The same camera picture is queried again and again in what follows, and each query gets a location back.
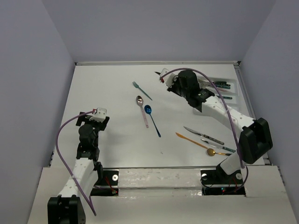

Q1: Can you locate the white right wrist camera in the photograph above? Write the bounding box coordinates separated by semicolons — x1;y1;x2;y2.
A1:
159;68;177;88

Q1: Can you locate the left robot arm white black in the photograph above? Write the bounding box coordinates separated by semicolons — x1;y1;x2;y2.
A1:
47;108;110;224

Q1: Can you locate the small silver knife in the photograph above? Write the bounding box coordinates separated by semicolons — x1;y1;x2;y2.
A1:
201;139;236;153

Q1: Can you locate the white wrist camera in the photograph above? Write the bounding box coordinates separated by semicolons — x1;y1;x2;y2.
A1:
159;68;177;88
89;108;107;123

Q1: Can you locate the gold utensil teal handle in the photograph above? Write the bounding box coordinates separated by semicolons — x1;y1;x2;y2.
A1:
206;148;231;156

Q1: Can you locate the teal fork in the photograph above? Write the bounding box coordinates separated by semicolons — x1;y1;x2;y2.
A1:
132;81;152;100

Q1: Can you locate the knife black speckled handle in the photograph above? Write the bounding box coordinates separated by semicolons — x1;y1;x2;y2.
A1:
184;126;224;145

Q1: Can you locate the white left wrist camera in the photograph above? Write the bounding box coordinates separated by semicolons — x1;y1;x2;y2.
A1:
89;108;107;123

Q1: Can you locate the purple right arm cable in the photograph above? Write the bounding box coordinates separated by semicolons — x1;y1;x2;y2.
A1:
160;68;249;193

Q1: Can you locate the gold fork green handle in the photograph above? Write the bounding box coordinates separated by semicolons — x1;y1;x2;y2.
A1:
213;81;227;85

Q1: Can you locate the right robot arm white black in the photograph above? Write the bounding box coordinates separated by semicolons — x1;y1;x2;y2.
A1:
160;68;273;183

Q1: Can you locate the blue spoon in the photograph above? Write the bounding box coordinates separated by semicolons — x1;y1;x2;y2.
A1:
144;105;161;138

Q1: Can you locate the gold spoon orange handle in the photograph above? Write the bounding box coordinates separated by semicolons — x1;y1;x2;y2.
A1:
175;132;208;149

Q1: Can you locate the white compartment tray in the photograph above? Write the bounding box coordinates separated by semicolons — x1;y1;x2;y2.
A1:
197;75;240;111

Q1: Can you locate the silver fork black speckled handle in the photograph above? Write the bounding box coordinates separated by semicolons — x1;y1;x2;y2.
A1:
215;83;231;89

